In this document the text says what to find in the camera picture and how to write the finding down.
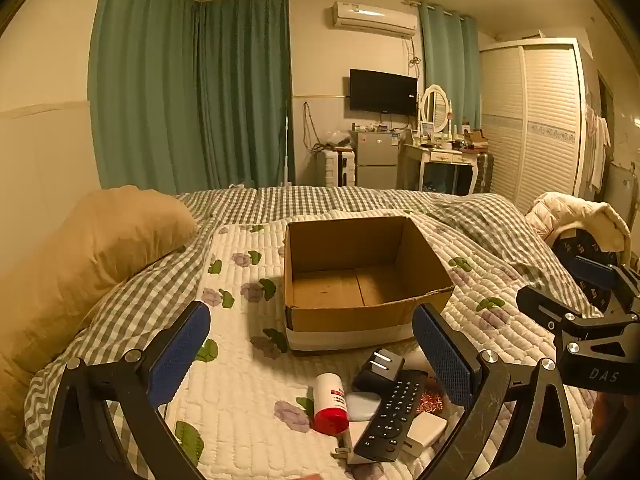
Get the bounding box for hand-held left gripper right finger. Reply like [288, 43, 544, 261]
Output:
[412, 303, 594, 480]

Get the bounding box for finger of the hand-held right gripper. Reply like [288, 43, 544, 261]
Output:
[516, 285, 640, 357]
[574, 255, 640, 314]

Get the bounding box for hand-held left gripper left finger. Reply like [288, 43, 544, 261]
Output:
[45, 301, 212, 480]

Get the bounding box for black plug adapter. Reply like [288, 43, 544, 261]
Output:
[352, 349, 405, 392]

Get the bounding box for white square power adapter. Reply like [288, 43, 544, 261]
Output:
[402, 412, 449, 459]

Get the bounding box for black remote control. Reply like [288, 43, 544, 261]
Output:
[352, 369, 427, 464]

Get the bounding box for white round case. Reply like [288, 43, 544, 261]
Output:
[345, 391, 384, 422]

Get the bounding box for cardboard box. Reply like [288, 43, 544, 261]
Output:
[282, 215, 455, 356]

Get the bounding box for white charger with prongs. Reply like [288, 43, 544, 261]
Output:
[332, 420, 371, 464]

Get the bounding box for white bottle with red cap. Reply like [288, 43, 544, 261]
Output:
[313, 373, 350, 434]

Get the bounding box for dark printed cloth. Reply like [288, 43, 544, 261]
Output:
[552, 230, 624, 312]

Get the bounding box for white puffer jacket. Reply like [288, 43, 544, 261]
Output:
[525, 191, 632, 254]

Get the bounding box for white floral quilted blanket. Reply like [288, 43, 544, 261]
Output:
[164, 220, 597, 480]

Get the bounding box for hanging pale clothes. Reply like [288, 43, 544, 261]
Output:
[582, 104, 612, 192]

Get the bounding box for tan pillow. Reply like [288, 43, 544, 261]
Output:
[0, 185, 200, 442]

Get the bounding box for grey suitcase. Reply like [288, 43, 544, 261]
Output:
[470, 152, 495, 195]

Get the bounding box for white louvred wardrobe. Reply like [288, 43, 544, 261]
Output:
[478, 37, 589, 214]

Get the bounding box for white dressing table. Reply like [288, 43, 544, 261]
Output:
[397, 139, 479, 194]

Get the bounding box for small silver fridge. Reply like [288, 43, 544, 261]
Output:
[348, 130, 401, 189]

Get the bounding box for white ribbed suitcase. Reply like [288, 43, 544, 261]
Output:
[322, 149, 357, 187]

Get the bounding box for white oval mirror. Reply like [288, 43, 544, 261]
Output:
[418, 83, 451, 124]

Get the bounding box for white mop pole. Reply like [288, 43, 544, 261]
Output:
[282, 112, 292, 187]

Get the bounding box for narrow green curtain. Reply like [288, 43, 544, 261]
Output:
[418, 2, 482, 129]

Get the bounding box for wide green curtain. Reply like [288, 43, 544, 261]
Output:
[88, 0, 209, 196]

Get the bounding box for white air conditioner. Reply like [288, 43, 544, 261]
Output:
[327, 1, 419, 39]

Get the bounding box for pink chain bundle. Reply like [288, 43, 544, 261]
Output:
[417, 385, 446, 416]

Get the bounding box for dangling wall cable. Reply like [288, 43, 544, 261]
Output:
[302, 101, 326, 154]

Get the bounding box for black wall television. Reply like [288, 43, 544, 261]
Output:
[349, 68, 418, 116]

